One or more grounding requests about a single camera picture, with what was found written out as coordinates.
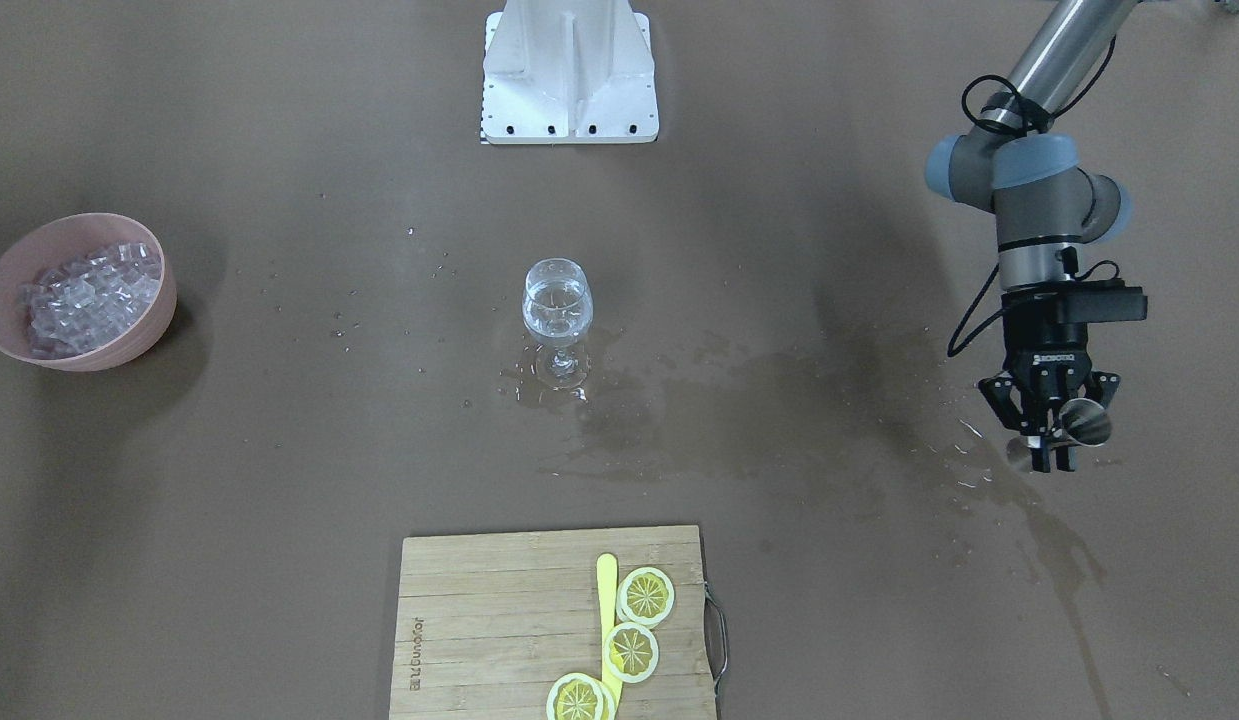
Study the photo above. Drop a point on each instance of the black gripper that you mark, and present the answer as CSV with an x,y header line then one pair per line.
x,y
1047,340

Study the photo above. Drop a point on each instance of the steel double jigger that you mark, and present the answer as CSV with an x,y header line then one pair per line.
x,y
1084,421

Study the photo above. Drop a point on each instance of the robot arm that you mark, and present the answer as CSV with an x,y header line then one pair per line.
x,y
1047,209

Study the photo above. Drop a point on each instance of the clear wine glass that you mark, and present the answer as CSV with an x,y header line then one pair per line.
x,y
557,311

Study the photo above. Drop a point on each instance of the pile of clear ice cubes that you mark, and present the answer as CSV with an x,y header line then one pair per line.
x,y
80,305

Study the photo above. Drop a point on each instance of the yellow plastic knife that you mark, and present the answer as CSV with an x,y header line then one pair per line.
x,y
606,568

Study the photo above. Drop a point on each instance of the middle lemon slice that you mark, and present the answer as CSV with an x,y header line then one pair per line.
x,y
630,653

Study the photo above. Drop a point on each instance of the far lemon slice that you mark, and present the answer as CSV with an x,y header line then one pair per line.
x,y
579,696

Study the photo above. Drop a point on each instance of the bamboo cutting board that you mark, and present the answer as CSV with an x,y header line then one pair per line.
x,y
487,623

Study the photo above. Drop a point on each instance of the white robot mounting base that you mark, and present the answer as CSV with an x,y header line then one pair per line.
x,y
568,73

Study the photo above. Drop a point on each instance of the pink bowl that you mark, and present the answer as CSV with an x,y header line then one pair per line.
x,y
59,241

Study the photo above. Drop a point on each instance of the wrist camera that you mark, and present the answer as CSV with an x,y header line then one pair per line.
x,y
1077,303

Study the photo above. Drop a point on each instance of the lemon slice near handle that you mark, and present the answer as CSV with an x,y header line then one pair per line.
x,y
645,597

